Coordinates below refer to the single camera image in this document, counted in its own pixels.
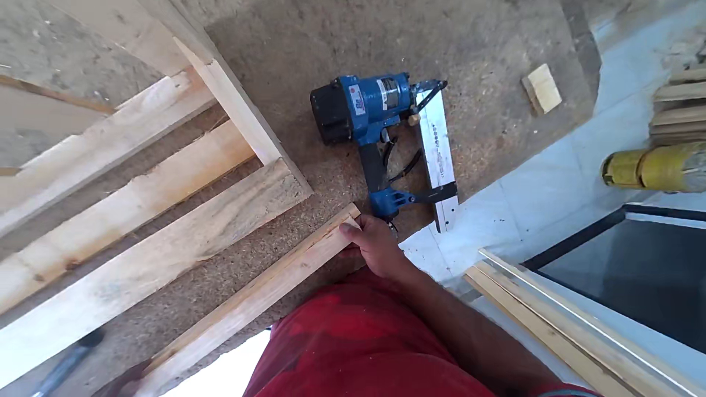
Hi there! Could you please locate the narrow light wooden plank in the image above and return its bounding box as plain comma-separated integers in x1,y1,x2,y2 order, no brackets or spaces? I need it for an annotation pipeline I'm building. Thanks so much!
134,203,361,397

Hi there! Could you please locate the yellow cylindrical container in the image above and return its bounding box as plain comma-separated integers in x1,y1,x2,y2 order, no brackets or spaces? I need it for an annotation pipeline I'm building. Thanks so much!
602,142,706,194

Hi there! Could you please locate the person's right hand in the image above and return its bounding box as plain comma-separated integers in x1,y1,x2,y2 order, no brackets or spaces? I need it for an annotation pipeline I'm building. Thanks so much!
338,214,416,281

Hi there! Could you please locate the long pale wooden board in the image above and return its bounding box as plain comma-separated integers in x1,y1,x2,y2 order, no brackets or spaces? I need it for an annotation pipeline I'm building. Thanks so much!
478,247,706,397

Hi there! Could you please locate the small wooden block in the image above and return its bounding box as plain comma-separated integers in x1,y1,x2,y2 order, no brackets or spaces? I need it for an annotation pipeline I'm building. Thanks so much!
522,63,563,117

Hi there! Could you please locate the hammer with grey handle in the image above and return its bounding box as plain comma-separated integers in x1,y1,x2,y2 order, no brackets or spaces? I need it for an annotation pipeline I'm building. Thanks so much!
32,328,106,397

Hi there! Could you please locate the long yellowish wooden board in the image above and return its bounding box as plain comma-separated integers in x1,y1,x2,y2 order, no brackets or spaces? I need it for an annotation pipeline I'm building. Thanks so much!
464,260,646,397

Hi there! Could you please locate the person's left hand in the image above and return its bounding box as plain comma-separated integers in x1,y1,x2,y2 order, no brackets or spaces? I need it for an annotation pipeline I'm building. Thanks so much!
91,360,152,397

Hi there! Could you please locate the person's body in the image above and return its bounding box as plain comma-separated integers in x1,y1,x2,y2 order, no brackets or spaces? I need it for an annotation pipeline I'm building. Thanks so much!
243,266,605,397

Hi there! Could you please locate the wooden pallet frame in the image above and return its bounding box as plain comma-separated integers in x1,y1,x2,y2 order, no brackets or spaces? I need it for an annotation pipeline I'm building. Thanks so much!
0,0,314,390

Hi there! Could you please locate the blue black pneumatic nail gun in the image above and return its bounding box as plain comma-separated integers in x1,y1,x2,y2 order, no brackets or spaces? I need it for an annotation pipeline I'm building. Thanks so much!
310,72,459,235

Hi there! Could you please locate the black framed dark panel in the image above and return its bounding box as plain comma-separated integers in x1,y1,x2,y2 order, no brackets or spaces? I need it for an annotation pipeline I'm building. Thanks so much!
521,203,706,355

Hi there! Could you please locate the stack of wooden slats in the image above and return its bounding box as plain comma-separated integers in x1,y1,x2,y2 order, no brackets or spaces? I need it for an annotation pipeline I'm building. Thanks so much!
649,65,706,149

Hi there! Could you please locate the person's right forearm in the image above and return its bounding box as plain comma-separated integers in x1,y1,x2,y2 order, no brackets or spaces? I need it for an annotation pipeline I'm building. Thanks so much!
389,261,562,397

